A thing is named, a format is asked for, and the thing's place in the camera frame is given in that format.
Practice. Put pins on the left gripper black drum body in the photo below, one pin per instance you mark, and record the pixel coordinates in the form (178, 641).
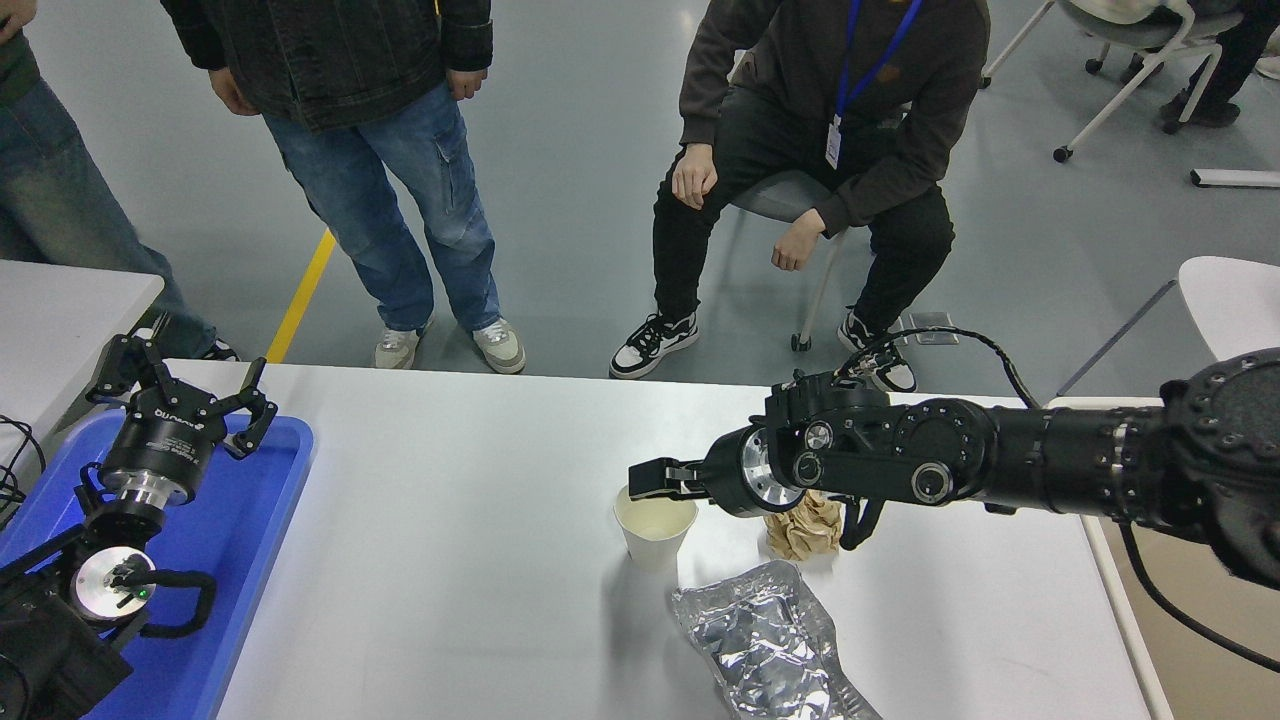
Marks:
(160, 445)

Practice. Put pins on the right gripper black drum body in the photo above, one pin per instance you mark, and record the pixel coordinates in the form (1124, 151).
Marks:
(722, 475)

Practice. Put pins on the white paper cup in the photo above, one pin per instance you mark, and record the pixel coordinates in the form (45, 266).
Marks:
(655, 540)

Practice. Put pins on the tan paper ball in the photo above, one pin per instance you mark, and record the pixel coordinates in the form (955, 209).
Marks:
(800, 535)

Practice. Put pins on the silver foil tray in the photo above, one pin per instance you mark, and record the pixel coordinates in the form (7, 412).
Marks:
(770, 650)

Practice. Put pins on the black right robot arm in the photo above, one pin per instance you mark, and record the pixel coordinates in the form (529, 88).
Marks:
(1060, 460)

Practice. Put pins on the seated person's left hand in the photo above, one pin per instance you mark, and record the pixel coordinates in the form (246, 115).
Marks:
(798, 242)

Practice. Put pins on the standing person's right hand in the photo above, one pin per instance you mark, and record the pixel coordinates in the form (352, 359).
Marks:
(233, 95)

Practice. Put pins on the seated person's right hand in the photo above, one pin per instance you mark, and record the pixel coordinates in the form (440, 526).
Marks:
(694, 175)

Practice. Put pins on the standing person's hand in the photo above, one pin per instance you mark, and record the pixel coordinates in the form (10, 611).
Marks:
(14, 15)

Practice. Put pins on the standing person's left hand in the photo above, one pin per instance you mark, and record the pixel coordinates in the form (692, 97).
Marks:
(468, 82)

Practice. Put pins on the white side table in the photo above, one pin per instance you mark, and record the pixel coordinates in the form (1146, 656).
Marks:
(60, 320)

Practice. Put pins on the blue plastic tray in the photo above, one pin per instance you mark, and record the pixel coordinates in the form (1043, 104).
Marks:
(240, 560)

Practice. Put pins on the standing person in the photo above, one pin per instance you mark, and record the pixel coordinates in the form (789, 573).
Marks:
(60, 190)
(330, 60)

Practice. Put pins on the metal floor socket plate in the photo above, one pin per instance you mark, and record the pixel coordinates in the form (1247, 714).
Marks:
(935, 322)

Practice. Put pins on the grey chair with white legs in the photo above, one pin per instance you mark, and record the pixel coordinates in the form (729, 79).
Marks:
(790, 195)

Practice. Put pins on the seated person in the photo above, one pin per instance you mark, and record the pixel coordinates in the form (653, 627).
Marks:
(800, 80)

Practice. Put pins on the large pale bin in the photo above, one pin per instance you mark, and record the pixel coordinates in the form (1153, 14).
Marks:
(1170, 680)

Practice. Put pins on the white bar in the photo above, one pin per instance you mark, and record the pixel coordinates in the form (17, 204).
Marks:
(1235, 178)

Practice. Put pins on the white-framed office chair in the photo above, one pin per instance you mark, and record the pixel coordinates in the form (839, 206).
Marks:
(1130, 30)

